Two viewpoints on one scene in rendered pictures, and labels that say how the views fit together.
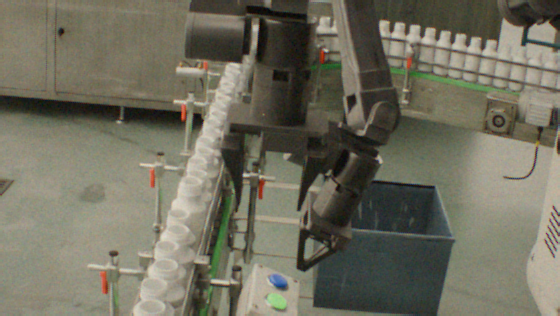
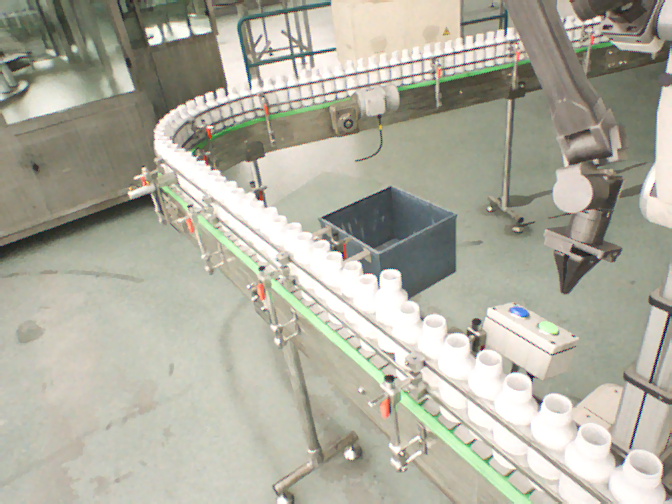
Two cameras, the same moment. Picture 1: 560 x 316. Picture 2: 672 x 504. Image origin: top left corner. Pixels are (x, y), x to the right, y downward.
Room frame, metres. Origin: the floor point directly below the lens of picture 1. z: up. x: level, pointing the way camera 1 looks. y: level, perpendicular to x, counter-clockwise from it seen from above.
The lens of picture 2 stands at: (0.63, 0.61, 1.74)
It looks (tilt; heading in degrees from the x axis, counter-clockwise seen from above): 32 degrees down; 329
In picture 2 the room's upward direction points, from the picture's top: 9 degrees counter-clockwise
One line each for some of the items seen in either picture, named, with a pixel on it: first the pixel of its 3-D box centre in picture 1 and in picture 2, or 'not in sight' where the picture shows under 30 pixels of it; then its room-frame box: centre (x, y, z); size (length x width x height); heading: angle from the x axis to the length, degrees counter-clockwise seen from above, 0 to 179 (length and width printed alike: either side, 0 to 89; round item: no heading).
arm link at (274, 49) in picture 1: (279, 40); not in sight; (0.77, 0.01, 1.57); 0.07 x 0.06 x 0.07; 90
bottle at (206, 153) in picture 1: (202, 188); (325, 275); (1.47, 0.15, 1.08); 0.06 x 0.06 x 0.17
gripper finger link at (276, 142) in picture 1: (290, 166); not in sight; (0.77, -0.01, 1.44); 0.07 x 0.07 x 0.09; 0
